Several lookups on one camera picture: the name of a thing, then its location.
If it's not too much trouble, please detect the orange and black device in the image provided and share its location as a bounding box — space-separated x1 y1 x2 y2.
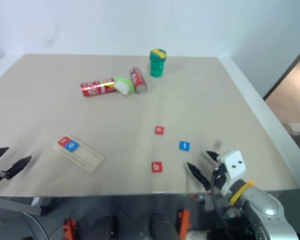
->
62 217 79 240
177 209 192 239

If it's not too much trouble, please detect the green and white cup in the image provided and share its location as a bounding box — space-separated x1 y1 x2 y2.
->
113 76 135 96

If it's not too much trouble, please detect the pale wooden letter tray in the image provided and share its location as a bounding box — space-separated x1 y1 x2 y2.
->
52 135 105 174

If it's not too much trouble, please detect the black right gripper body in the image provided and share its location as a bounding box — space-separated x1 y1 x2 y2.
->
210 162 228 193

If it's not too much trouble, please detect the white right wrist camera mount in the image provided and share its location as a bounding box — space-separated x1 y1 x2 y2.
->
217 150 247 197

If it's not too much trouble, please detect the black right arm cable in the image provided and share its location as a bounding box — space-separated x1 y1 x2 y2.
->
209 167 234 240

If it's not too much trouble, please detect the yellow cable tie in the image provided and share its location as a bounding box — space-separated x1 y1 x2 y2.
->
229 180 255 205

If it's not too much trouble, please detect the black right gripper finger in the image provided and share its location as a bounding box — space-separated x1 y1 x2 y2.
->
186 161 213 192
206 150 221 164

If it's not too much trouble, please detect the cardboard box on floor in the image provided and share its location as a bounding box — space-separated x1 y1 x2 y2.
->
286 122 300 135

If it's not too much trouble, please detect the grey table frame beam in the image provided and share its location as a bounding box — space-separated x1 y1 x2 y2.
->
0 196 49 216

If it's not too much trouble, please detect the blue letter tile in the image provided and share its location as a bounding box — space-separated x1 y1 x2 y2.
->
178 140 191 152
64 140 80 153

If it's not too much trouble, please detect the green bottle with yellow lid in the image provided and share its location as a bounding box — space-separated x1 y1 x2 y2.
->
149 48 167 79

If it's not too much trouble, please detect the red soda can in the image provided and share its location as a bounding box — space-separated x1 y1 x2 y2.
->
129 66 148 95
80 77 117 98

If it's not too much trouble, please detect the dark door frame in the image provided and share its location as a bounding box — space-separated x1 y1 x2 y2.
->
262 40 300 101

